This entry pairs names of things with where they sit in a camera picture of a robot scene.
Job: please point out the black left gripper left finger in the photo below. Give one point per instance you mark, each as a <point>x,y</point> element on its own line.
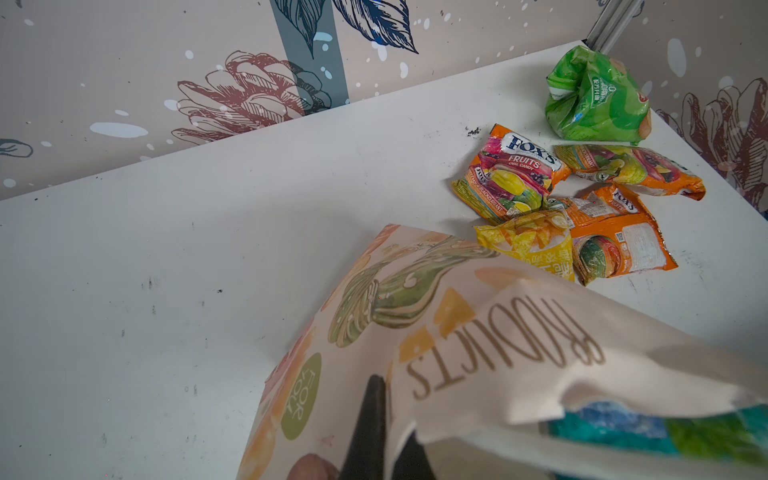
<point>365,457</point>

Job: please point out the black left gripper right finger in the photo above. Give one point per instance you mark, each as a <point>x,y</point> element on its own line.
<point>412,463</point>

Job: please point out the printed paper bag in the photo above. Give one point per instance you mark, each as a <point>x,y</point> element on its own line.
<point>478,352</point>

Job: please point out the yellow snack packet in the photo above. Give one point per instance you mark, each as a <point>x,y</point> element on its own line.
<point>541,239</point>

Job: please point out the Fox's fruits candy packet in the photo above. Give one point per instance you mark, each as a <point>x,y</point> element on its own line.
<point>509,177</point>

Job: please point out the orange Fox's candy packet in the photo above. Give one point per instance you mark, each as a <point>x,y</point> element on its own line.
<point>613,234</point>

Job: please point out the teal snack packet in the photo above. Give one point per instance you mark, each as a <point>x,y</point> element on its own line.
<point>736,437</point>

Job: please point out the green snack packet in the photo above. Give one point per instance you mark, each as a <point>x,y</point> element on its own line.
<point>592,97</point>

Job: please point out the aluminium corner frame post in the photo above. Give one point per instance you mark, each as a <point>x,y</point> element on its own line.
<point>611,23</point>

